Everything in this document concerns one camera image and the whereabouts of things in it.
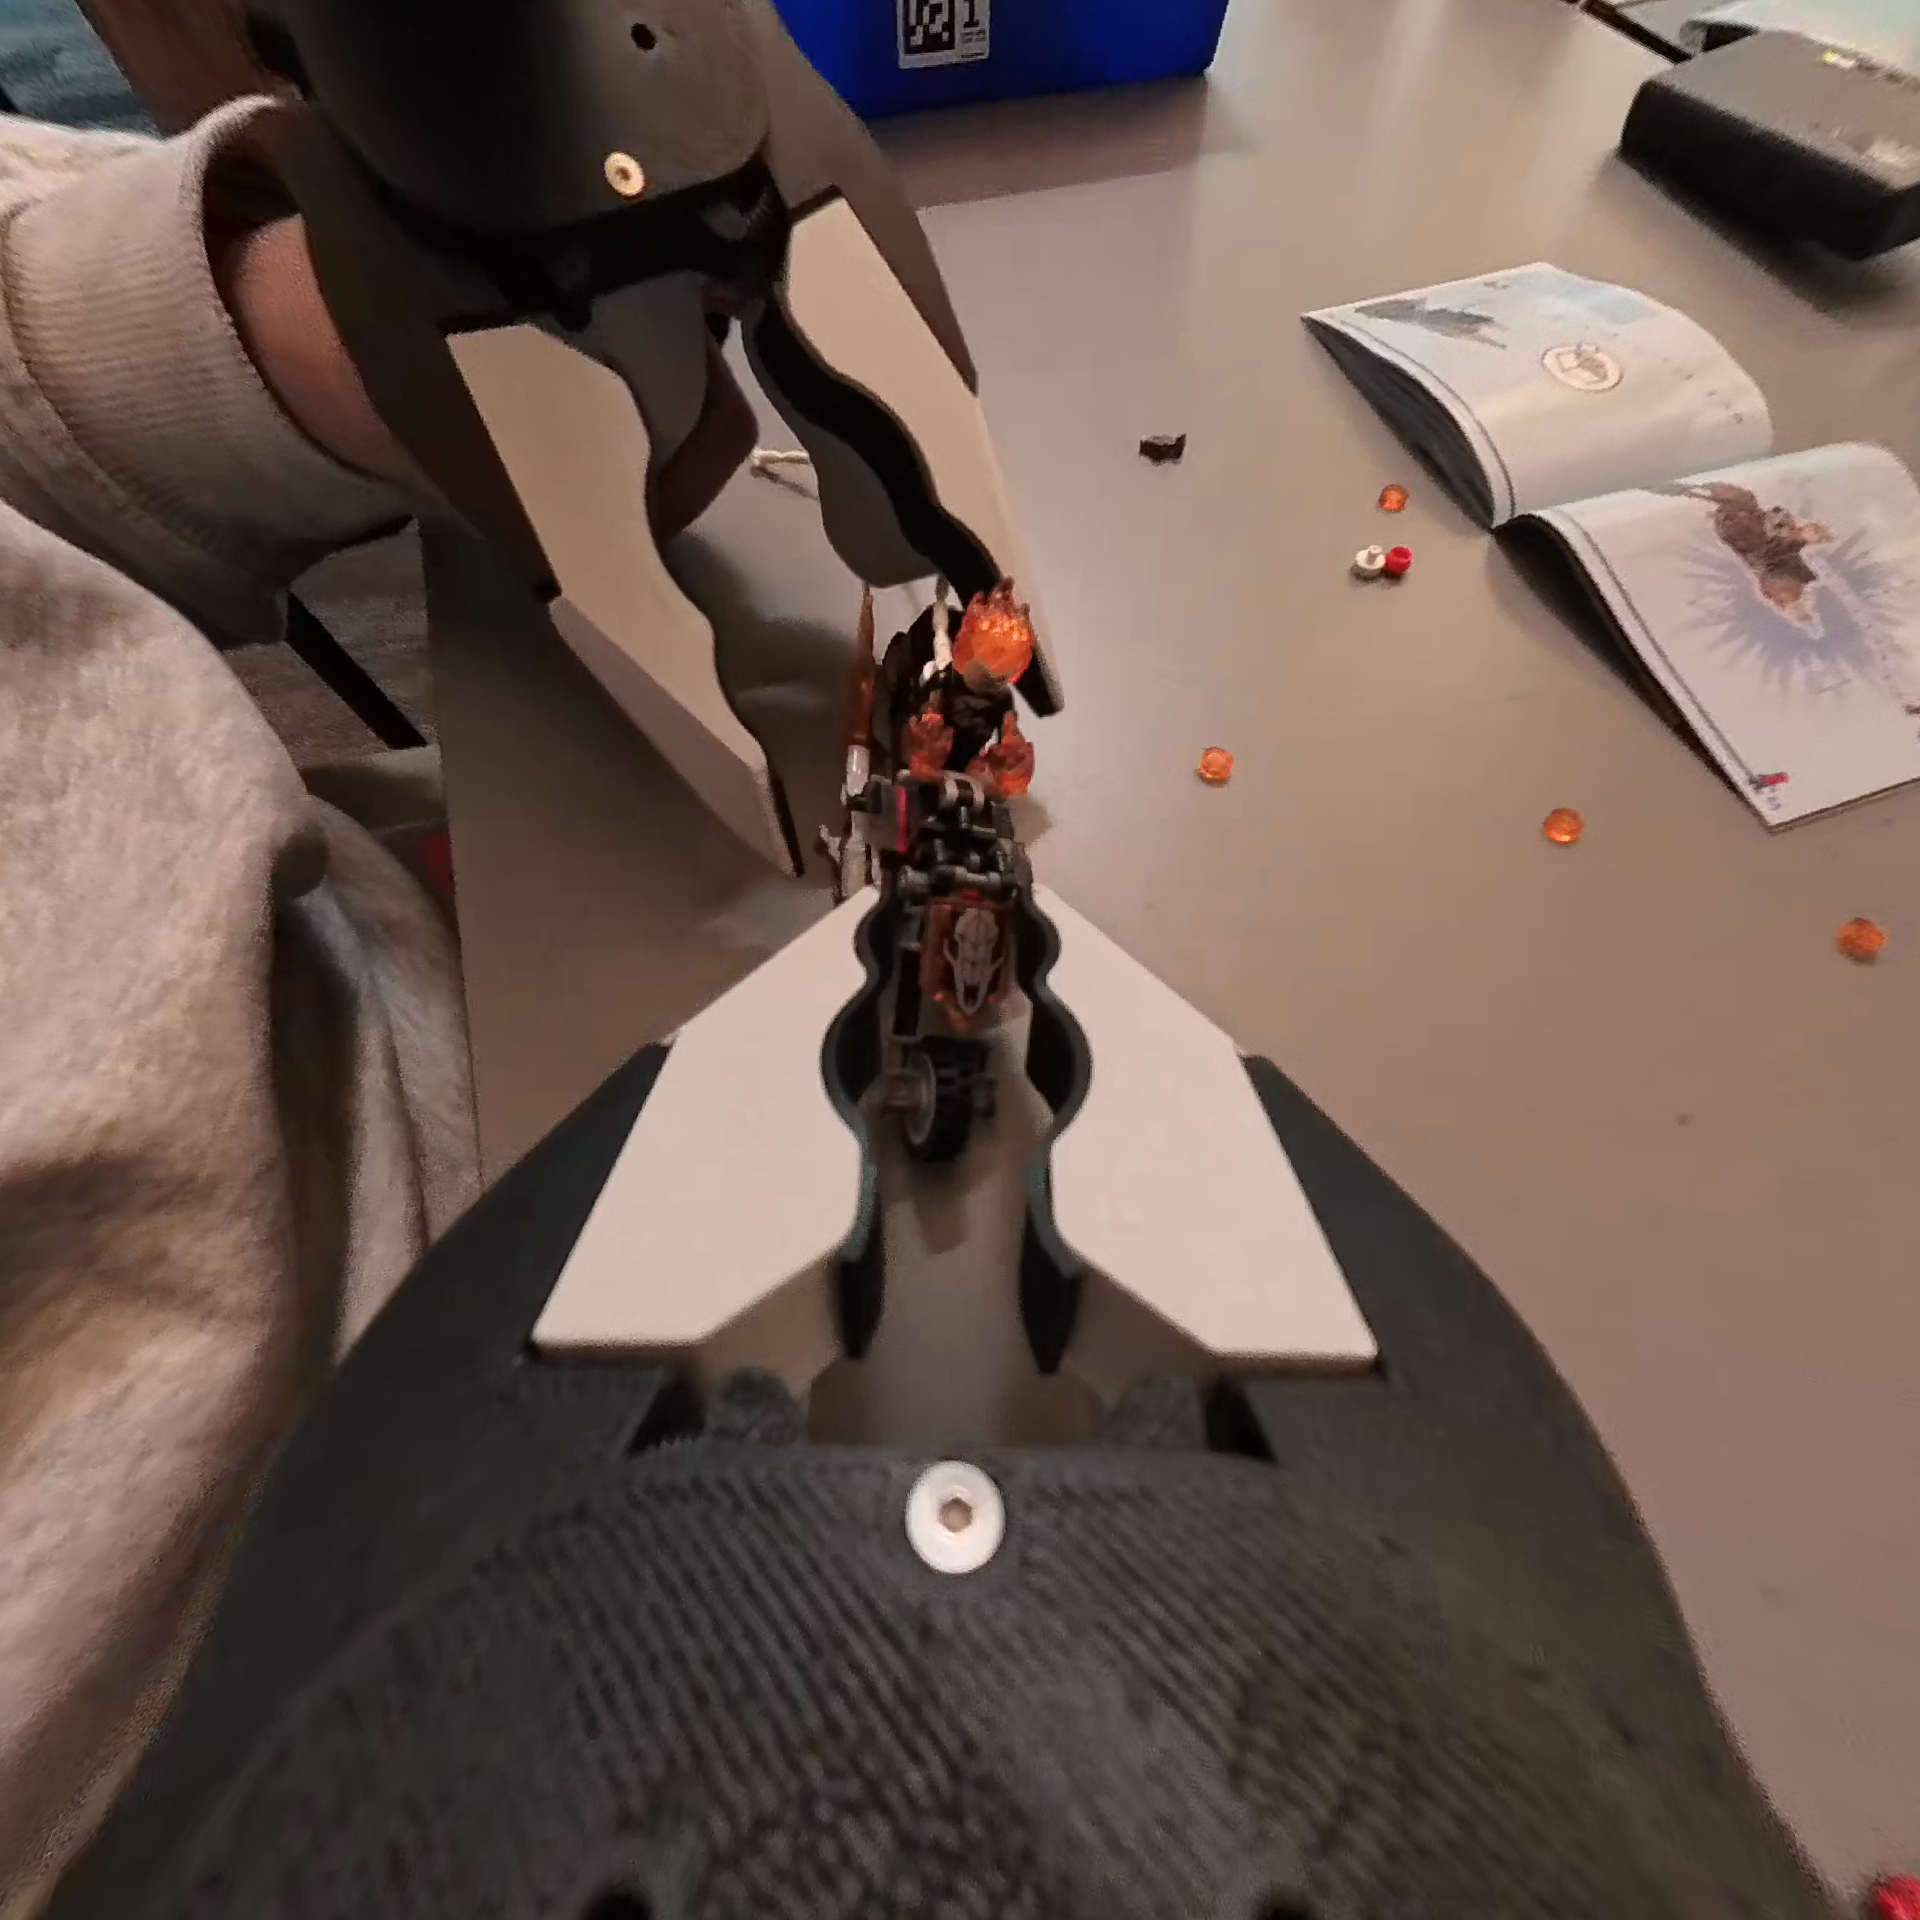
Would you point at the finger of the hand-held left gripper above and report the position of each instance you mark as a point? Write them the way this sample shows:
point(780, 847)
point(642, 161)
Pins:
point(901, 390)
point(600, 495)

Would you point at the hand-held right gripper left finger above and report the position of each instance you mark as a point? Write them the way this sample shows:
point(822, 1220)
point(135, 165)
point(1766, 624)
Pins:
point(720, 1187)

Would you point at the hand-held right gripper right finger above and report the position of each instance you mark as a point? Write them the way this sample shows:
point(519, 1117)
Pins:
point(1200, 1201)

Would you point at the lego motorcycle model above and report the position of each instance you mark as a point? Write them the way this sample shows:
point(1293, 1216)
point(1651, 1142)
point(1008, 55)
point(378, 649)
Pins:
point(959, 842)

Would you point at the person's left forearm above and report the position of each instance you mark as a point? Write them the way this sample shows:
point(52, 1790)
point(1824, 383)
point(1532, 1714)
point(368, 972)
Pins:
point(121, 375)

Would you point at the lego instruction booklet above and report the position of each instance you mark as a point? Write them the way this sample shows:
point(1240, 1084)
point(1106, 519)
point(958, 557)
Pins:
point(1577, 390)

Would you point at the red blue lego minifigure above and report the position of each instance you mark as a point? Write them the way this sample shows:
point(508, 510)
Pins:
point(1897, 1896)

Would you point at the person's left hand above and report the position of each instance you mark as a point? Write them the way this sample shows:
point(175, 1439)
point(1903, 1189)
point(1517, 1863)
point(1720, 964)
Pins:
point(299, 329)

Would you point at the blue plastic bin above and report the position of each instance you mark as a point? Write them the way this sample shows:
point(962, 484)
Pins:
point(1052, 55)

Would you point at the black box device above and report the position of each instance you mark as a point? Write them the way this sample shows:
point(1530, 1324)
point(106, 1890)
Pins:
point(1769, 137)

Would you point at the silver flat device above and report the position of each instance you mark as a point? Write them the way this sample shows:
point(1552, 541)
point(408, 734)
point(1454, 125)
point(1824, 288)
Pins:
point(1799, 24)

